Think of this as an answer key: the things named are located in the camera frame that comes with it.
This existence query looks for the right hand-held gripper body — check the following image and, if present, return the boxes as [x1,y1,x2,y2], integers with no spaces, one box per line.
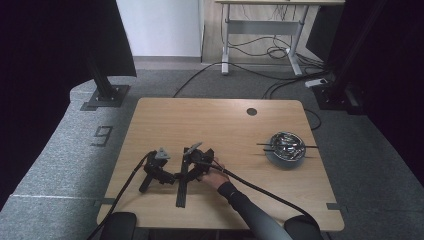
[182,141,216,176]

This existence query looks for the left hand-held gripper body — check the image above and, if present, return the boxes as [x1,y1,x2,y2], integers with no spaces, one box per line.
[138,147,172,194]

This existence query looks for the black bar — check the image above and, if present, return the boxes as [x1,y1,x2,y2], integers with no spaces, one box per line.
[175,146,193,209]

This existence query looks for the long black chopstick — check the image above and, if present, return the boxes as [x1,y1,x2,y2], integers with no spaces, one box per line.
[255,142,320,149]

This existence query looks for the steel bowl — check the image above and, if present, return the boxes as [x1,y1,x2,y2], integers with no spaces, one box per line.
[265,131,307,170]

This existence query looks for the person's right hand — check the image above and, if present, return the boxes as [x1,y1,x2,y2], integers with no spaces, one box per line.
[199,157,232,191]

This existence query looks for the grey tape strip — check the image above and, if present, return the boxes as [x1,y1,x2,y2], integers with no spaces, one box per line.
[92,197,116,208]
[326,202,348,213]

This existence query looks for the black chair armrest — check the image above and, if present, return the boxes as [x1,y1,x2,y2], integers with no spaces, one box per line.
[99,211,139,240]
[283,214,324,240]

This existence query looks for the black metal stand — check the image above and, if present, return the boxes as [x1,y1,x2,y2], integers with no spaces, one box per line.
[312,0,389,116]
[79,49,131,112]

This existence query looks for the white power strip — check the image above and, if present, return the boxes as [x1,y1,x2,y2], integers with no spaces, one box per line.
[304,77,329,89]

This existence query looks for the white desk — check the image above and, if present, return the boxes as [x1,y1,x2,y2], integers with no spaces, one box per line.
[214,0,346,77]

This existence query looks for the black curtain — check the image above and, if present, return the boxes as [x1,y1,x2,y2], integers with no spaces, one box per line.
[0,0,137,202]
[305,0,424,188]

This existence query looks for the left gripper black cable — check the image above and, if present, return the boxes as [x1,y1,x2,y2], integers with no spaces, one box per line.
[86,150,158,240]

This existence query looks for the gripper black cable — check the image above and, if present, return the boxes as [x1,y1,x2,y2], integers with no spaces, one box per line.
[86,150,158,240]
[193,159,318,223]

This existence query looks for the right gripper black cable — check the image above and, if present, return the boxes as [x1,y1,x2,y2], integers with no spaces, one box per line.
[193,159,318,223]

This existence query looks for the black floor cable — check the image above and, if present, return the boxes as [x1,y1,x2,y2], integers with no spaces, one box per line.
[172,61,332,99]
[303,107,323,131]
[261,69,334,100]

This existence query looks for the tangle of black cables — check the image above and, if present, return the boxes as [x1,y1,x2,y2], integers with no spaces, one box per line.
[219,4,330,73]

